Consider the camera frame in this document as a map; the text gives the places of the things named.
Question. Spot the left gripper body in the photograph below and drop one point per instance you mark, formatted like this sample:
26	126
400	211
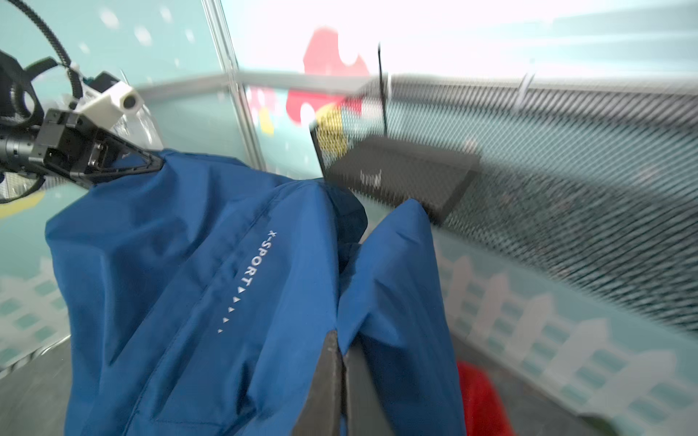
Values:
70	146

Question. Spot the red jacket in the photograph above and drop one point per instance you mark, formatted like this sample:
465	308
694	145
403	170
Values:
483	410

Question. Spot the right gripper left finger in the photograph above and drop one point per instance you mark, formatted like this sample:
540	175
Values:
322	411

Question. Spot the blue jacket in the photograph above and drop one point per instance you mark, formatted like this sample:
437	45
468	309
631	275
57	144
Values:
200	298

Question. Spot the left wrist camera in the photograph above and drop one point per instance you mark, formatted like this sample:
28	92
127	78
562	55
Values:
107	100

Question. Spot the black mesh wall basket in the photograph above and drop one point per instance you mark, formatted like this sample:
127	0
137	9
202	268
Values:
595	186

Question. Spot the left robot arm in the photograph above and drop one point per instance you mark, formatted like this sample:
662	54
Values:
22	113

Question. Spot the black box in basket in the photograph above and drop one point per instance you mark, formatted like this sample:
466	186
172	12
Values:
392	171

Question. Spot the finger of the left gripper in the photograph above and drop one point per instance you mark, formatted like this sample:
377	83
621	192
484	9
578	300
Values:
119	158

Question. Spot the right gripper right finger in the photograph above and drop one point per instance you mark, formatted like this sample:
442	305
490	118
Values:
363	409

